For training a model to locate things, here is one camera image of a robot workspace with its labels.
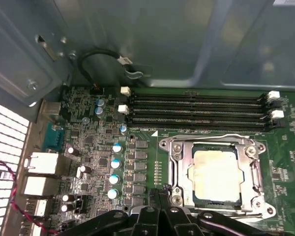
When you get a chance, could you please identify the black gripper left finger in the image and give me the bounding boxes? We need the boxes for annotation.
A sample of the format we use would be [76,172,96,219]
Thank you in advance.
[75,188,161,236]

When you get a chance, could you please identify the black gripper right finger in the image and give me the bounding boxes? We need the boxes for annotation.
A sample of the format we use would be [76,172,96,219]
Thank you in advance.
[159,189,293,236]

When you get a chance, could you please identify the silver CPU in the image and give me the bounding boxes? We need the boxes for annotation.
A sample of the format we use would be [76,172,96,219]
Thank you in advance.
[191,145,245,206]

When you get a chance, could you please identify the metal socket cover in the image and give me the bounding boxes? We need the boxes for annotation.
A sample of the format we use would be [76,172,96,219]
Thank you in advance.
[171,140,264,212]

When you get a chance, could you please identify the CPU socket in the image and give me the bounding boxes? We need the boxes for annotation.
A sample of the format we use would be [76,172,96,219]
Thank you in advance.
[159,134,277,219]

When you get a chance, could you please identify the silver rear port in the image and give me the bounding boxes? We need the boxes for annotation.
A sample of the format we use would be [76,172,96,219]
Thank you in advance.
[25,198,49,217]
[24,151,59,175]
[29,222,45,236]
[23,175,57,197]

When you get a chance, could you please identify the RAM slot with white clips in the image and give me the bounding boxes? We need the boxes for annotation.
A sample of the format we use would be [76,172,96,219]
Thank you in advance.
[118,104,285,120]
[120,86,281,101]

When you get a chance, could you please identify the green motherboard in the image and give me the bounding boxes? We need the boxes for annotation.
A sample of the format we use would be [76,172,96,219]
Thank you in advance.
[36,85,295,236]

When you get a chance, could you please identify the blue rear port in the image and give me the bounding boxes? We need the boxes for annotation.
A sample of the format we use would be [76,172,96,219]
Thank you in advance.
[42,122,65,150]

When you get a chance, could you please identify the grey metal rear port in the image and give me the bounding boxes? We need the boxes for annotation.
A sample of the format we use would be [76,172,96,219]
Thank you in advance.
[40,101,62,121]

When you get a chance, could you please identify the black open PC case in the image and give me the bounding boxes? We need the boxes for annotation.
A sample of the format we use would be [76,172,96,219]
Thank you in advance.
[0,0,295,236]

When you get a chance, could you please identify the black wire white tag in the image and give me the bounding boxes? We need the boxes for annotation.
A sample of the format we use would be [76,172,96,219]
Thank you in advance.
[77,48,134,89]

